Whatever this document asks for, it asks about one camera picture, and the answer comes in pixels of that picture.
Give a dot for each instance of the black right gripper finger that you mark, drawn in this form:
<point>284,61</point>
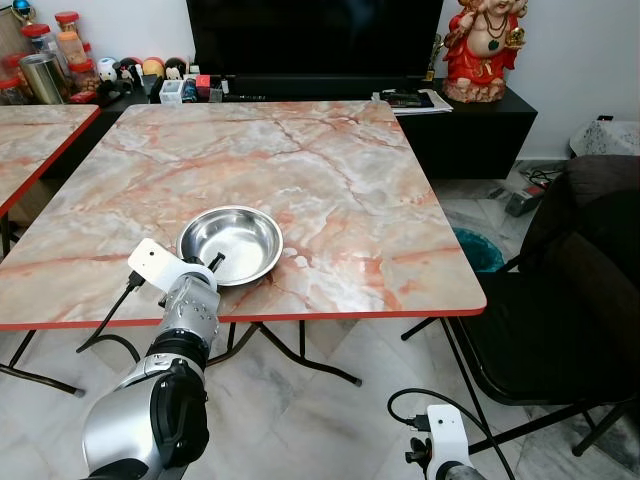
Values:
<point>216,263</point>

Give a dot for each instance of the stainless steel bowl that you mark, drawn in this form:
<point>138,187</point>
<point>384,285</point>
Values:
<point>240,245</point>

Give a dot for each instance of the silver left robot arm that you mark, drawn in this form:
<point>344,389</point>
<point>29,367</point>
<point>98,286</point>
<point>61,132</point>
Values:
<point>150,410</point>

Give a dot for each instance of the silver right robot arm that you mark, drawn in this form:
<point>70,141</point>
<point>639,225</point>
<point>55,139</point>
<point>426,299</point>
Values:
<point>460,472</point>

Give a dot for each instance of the small white holder box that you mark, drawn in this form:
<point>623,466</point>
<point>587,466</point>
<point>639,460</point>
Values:
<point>171,91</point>

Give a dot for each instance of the teal waste bin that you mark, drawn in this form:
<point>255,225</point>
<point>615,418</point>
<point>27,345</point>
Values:
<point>482,252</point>

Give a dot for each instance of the black folding chair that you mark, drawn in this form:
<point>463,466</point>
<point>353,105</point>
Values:
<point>570,300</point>

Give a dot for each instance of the white panda figurine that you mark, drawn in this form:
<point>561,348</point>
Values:
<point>106,69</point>

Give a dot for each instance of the stool with lace cloth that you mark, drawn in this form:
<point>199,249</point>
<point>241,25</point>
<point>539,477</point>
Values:
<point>610,138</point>

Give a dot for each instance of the black flat television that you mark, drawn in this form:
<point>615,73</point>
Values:
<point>315,40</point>

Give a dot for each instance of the steel canister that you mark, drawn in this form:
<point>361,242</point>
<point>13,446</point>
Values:
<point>42,78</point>

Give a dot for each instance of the stack of papers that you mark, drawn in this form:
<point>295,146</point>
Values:
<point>420,100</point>

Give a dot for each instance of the red-lidded glass jar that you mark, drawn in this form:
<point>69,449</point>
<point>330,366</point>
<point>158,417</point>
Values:
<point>36,38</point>
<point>69,40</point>

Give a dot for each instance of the power strip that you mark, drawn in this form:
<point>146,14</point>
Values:
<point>520,195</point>

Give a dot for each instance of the black television console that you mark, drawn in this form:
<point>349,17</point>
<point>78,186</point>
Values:
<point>480,140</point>

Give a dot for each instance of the red and gold statue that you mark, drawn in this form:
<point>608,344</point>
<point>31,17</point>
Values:
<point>485,55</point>

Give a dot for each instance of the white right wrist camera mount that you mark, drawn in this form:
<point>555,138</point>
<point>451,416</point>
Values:
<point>447,432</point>

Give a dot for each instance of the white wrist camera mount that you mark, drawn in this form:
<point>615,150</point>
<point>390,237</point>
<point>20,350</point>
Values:
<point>160,262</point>
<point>447,432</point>

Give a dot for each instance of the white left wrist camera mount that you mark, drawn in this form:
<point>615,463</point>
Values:
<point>160,262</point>

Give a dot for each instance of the black metal table frame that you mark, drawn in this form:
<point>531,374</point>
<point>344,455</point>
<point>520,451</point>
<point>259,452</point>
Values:
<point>300,360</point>

